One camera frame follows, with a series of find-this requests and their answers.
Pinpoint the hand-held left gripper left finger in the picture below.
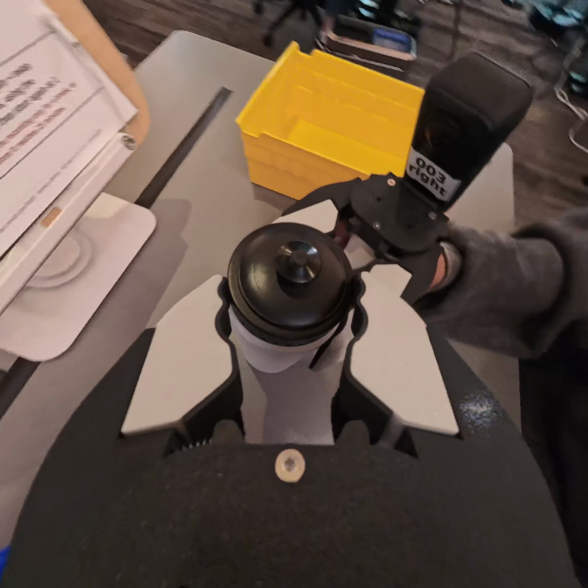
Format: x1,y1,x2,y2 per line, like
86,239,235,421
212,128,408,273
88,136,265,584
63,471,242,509
120,274,243,445

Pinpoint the white plastic bottle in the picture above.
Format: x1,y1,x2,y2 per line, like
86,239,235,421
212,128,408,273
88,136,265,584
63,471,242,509
228,312,351,374

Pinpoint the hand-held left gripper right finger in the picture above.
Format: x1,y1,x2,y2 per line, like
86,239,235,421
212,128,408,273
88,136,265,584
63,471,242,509
332,272,460,448

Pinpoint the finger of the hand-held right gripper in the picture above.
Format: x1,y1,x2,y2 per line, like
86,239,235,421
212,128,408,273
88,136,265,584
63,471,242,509
309,261,415,370
271,200,339,235

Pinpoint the person's right hand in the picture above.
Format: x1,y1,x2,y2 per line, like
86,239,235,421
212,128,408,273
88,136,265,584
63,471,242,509
429,250,451,292

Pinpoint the yellow plastic bin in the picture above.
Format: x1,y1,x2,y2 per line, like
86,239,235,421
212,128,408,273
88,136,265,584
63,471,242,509
236,41,426,200

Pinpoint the person's dark clothing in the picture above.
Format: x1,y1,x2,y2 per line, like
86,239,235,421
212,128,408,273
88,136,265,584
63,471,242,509
518,340,588,586

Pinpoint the black bottle lid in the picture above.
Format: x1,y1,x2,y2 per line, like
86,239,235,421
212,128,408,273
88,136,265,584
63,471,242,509
227,223,355,344

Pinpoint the printed instruction sheet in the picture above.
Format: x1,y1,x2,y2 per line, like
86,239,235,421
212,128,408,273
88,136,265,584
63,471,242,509
0,0,139,258

